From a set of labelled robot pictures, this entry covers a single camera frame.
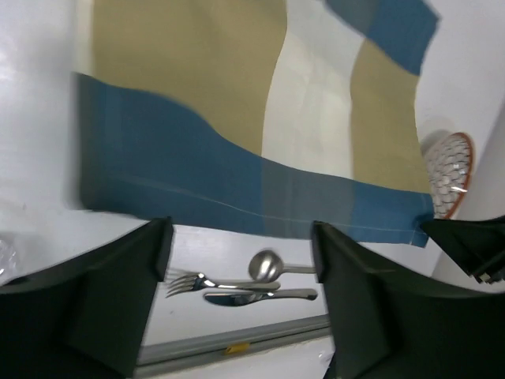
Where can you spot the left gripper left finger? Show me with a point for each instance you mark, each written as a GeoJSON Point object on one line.
{"type": "Point", "coordinates": [85, 317]}

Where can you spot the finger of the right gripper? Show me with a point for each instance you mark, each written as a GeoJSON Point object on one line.
{"type": "Point", "coordinates": [476, 247]}

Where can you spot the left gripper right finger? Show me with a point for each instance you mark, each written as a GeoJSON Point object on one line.
{"type": "Point", "coordinates": [388, 321]}

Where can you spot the patterned ceramic bowl red rim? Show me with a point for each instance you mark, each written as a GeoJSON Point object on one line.
{"type": "Point", "coordinates": [450, 163]}

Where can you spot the clear drinking glass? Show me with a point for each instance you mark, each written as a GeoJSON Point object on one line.
{"type": "Point", "coordinates": [9, 261]}

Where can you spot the steel spoon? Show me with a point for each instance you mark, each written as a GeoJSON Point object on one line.
{"type": "Point", "coordinates": [267, 266]}

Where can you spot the steel table knife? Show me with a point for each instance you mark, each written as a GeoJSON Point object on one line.
{"type": "Point", "coordinates": [247, 298]}

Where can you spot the blue beige checked placemat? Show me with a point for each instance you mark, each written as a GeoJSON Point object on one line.
{"type": "Point", "coordinates": [257, 117]}

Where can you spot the steel fork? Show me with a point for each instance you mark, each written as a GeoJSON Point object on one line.
{"type": "Point", "coordinates": [197, 281]}

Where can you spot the front aluminium rail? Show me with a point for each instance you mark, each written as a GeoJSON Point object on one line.
{"type": "Point", "coordinates": [191, 353]}

